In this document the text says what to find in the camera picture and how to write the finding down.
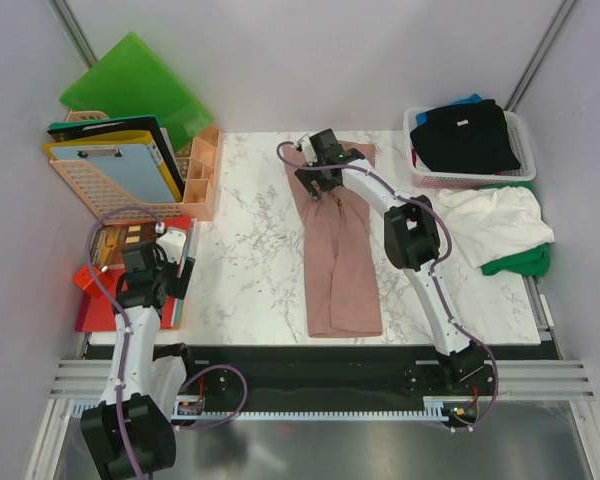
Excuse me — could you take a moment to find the brown book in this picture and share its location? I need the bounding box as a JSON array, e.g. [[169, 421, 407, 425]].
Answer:
[[90, 221, 156, 269]]

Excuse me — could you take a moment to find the red cube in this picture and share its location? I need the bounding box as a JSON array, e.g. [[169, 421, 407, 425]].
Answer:
[[73, 265, 113, 298]]

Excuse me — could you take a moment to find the orange desk organizer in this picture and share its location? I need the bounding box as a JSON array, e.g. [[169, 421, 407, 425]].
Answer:
[[177, 125, 223, 221]]

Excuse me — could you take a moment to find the teal folder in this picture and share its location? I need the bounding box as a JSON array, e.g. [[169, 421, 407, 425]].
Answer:
[[171, 219, 197, 330]]

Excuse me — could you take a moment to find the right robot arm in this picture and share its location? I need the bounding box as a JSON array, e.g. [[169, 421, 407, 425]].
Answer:
[[291, 129, 499, 394]]

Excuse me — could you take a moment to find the pink file rack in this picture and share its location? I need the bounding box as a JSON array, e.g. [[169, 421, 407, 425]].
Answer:
[[47, 108, 199, 226]]

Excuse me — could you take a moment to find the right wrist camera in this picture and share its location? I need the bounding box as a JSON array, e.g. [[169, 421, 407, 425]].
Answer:
[[300, 137, 317, 166]]

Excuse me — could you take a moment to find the yellow folder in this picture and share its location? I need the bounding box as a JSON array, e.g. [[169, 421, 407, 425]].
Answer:
[[43, 130, 183, 203]]

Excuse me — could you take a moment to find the blue clipboard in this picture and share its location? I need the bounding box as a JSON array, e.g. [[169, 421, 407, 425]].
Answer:
[[48, 142, 176, 204]]

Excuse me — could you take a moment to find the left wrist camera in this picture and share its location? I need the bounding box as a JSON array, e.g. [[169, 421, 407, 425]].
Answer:
[[156, 227, 187, 264]]

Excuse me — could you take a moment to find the green plastic folder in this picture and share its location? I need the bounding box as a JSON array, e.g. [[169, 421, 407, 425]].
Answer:
[[60, 32, 214, 150]]

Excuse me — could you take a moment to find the red folder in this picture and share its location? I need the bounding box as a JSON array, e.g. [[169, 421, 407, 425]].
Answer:
[[76, 216, 192, 333]]

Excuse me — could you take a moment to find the black t shirt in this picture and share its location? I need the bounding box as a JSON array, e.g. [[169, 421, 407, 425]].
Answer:
[[410, 99, 521, 175]]

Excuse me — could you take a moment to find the pink t shirt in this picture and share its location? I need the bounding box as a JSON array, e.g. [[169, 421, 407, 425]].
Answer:
[[282, 146, 383, 338]]

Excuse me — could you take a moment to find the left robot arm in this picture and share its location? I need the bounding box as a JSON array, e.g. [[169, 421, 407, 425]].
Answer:
[[80, 237, 200, 479]]

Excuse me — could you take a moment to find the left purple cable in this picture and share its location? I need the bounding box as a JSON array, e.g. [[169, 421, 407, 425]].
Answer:
[[86, 205, 249, 480]]

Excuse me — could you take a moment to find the white cable duct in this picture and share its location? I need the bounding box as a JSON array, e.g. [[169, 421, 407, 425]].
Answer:
[[72, 394, 476, 420]]

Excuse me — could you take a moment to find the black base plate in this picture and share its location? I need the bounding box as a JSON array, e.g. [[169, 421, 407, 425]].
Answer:
[[84, 341, 561, 414]]

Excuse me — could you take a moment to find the aluminium frame rail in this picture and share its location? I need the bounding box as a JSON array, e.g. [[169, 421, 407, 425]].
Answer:
[[49, 279, 597, 401]]

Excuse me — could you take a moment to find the black folder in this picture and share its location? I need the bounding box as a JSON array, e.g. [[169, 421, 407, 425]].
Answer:
[[47, 115, 178, 172]]

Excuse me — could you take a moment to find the white laundry basket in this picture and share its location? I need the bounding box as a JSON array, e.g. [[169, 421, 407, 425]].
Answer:
[[403, 107, 536, 189]]

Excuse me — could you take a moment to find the green t shirt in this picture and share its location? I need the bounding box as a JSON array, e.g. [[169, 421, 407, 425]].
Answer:
[[480, 182, 555, 276]]

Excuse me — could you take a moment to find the white t shirt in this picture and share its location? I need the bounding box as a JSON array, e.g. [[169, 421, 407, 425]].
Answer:
[[436, 186, 555, 268]]

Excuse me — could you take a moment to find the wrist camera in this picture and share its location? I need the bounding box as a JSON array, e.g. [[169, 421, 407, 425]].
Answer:
[[156, 227, 187, 264], [300, 137, 317, 166]]

